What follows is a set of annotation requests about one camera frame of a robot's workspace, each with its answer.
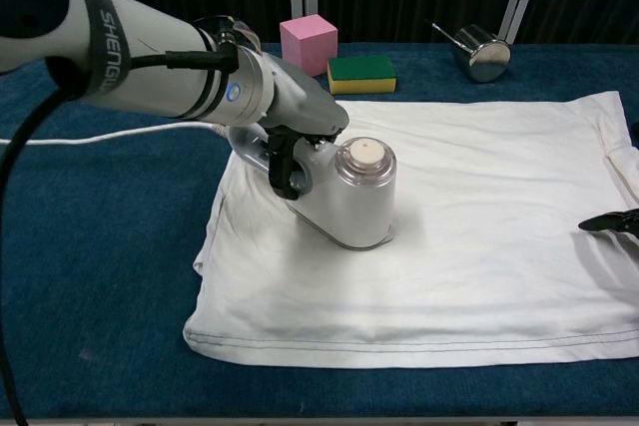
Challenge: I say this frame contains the green and yellow sponge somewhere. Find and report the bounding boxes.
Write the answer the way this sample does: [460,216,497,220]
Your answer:
[326,55,398,97]

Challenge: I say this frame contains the white handheld steam iron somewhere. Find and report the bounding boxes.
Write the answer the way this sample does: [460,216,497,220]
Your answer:
[227,124,398,251]

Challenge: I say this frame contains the stainless steel cup with handle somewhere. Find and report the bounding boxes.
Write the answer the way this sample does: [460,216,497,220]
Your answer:
[423,19,513,84]

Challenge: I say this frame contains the thin white cable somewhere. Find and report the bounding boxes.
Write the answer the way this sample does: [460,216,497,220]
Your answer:
[0,120,232,147]

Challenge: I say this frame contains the blue table cloth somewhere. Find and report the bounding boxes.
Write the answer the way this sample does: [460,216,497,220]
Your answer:
[0,41,639,422]

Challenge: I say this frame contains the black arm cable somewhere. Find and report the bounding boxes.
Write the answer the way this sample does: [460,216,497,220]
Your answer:
[0,40,241,426]

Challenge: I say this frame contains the white shirt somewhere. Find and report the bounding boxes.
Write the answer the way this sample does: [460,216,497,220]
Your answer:
[182,90,639,370]

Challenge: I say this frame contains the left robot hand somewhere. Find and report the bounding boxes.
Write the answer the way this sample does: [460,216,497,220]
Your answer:
[258,54,350,203]

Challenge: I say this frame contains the pink cube block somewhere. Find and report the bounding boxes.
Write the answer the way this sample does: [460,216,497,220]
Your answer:
[279,15,340,78]

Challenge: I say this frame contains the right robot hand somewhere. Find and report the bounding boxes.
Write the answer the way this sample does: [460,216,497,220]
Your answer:
[577,210,639,247]

